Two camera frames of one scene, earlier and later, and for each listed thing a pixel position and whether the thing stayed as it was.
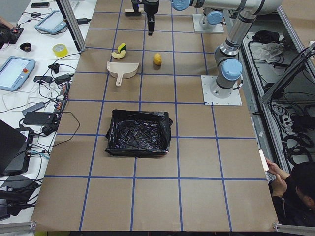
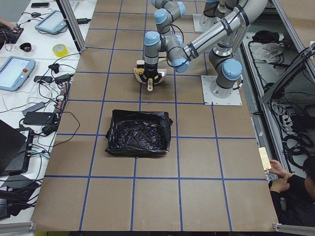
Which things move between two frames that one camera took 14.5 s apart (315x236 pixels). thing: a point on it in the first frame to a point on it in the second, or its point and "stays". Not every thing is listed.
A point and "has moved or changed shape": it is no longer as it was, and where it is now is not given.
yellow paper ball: [157, 59] has moved or changed shape
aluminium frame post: [70, 18] stays
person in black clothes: [293, 194] stays
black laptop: [15, 143] stays
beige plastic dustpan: [124, 70] to [162, 65]
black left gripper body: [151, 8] to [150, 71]
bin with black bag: [139, 133] stays
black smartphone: [40, 5] stays
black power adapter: [39, 118] stays
